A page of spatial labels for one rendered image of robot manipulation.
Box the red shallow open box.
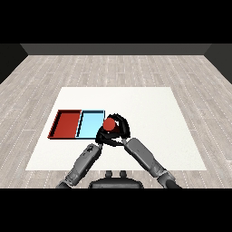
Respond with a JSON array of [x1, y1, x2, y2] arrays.
[[47, 109, 83, 140]]

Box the light blue shallow open box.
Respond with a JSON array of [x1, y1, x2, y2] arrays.
[[74, 109, 106, 140]]

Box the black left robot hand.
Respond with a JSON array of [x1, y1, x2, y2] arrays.
[[94, 126, 123, 148]]

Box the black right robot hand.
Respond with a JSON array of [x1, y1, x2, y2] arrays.
[[106, 113, 131, 140]]

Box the small red can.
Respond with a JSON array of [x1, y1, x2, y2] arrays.
[[102, 117, 120, 134]]

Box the dark grey robot body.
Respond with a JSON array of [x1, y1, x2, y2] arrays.
[[88, 169, 145, 189]]

